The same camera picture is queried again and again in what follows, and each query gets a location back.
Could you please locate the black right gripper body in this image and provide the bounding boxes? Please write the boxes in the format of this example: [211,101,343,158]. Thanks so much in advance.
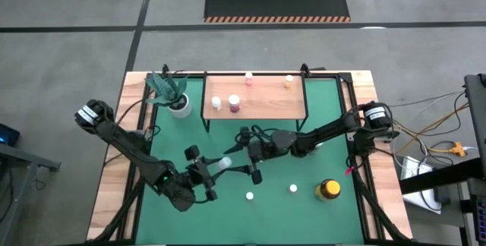
[239,127,276,185]

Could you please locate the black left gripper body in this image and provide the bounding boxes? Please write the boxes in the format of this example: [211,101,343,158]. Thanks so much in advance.
[181,146,218,202]

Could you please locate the pink label medicine bottle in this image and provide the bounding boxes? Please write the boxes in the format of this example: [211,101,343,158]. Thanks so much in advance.
[228,93,241,114]

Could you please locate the green label gummy jar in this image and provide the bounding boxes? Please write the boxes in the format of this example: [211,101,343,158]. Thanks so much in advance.
[314,178,342,203]

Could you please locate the wooden shelf black metal legs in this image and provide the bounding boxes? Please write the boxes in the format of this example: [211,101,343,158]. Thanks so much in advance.
[200,71,309,133]

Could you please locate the white plant pot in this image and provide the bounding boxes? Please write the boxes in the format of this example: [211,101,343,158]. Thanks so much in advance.
[166,93,193,119]

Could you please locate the green table mat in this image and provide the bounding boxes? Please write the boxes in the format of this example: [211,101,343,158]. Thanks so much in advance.
[134,77,365,245]

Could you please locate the green snake plant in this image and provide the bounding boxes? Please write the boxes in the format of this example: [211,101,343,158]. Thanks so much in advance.
[145,71,189,107]

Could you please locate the black floor mat orange stripes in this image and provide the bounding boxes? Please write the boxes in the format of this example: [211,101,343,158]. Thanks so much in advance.
[204,0,352,24]

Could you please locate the white box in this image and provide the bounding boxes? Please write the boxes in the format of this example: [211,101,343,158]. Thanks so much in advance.
[400,155,443,215]

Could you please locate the grey desk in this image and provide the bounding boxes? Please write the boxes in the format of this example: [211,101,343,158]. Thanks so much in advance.
[0,143,62,235]

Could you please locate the blue lit tablet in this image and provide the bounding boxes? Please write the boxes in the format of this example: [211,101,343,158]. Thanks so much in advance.
[0,123,21,147]

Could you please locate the yellow power splitter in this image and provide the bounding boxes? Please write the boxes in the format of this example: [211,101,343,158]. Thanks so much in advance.
[450,141,467,158]

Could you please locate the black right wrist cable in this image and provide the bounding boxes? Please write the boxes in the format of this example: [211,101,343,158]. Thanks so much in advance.
[234,124,274,145]

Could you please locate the black table frame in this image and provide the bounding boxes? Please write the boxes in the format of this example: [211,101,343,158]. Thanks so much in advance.
[87,71,415,245]

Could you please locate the yellow power cable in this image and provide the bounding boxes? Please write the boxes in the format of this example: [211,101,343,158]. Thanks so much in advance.
[393,101,470,154]

